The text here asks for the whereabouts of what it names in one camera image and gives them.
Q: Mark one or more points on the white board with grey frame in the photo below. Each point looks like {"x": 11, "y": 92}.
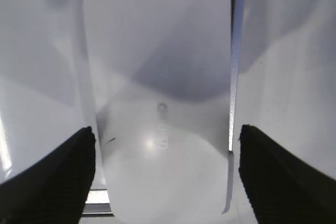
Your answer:
{"x": 282, "y": 81}

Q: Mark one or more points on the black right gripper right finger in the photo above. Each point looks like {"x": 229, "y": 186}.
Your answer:
{"x": 280, "y": 187}

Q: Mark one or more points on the white board eraser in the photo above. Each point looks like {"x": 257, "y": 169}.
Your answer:
{"x": 160, "y": 72}

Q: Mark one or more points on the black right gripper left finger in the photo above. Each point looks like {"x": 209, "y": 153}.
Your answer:
{"x": 55, "y": 189}

